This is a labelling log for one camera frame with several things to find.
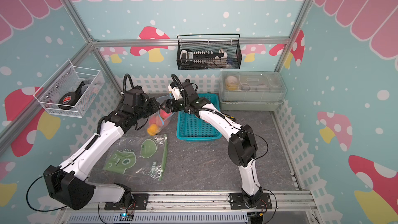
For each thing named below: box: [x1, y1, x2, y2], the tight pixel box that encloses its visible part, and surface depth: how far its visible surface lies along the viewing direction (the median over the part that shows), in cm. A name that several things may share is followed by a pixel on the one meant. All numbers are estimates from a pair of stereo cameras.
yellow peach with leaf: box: [147, 123, 159, 136], surface depth 93 cm
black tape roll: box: [58, 80, 86, 110], surface depth 71 cm
